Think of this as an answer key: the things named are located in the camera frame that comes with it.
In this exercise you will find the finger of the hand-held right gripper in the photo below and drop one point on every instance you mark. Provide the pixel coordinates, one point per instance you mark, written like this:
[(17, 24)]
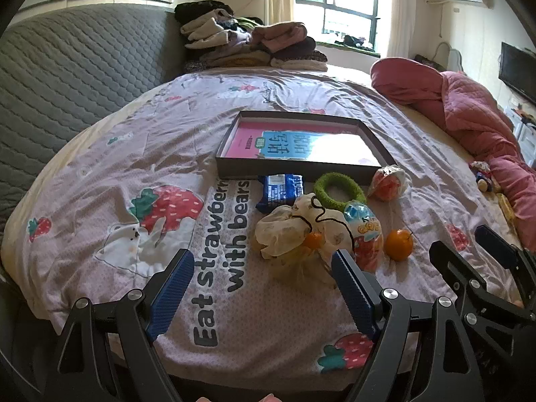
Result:
[(496, 245), (448, 259)]

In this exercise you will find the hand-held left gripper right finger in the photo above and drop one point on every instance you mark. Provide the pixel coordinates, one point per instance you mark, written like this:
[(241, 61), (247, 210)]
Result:
[(351, 293)]

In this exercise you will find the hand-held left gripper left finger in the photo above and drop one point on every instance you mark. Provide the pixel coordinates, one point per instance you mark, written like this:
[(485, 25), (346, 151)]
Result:
[(171, 293)]

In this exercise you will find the clear packet with red snack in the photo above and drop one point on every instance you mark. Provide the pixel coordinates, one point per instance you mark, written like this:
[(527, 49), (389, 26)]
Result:
[(364, 247)]

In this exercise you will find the orange with stem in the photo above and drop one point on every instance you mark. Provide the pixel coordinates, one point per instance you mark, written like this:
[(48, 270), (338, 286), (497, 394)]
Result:
[(398, 245)]

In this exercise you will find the red-orange snack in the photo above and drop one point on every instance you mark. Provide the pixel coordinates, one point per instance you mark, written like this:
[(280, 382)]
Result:
[(387, 186)]

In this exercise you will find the blue snack packet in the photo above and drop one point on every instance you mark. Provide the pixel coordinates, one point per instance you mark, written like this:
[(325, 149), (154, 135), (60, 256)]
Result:
[(278, 192)]

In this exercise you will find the shallow box tray pink base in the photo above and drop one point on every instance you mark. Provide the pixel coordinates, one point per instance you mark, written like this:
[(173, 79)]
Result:
[(251, 170)]

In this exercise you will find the yellow packet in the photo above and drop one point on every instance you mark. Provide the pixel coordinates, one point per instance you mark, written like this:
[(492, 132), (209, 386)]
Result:
[(506, 209)]

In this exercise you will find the small colourful toy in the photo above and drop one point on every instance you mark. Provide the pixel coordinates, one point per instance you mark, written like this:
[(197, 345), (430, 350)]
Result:
[(483, 178)]

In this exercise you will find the pink quilt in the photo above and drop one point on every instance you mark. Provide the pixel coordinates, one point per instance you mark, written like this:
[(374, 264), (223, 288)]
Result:
[(473, 113)]

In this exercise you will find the printed blanket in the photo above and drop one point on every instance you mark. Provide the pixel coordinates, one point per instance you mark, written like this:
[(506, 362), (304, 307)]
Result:
[(125, 155)]

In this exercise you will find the black television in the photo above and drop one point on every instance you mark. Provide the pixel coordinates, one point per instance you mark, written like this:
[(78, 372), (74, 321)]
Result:
[(519, 71)]

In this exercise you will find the white fan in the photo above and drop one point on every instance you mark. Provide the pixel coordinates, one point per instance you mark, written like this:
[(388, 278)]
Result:
[(454, 56)]

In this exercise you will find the dark bag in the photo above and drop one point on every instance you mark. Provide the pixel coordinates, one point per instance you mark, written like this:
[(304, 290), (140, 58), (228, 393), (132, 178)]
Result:
[(427, 62)]

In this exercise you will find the cream bed sheet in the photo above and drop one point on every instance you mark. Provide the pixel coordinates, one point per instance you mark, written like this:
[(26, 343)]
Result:
[(347, 73)]

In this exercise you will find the dark cloth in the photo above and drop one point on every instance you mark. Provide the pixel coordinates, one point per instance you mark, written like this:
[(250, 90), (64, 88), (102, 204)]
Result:
[(351, 41)]

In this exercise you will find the grey quilted headboard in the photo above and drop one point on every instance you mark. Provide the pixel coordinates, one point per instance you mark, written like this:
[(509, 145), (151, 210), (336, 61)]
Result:
[(63, 71)]

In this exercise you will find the pile of folded clothes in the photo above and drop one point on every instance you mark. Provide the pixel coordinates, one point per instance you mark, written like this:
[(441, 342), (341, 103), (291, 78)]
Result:
[(251, 50)]

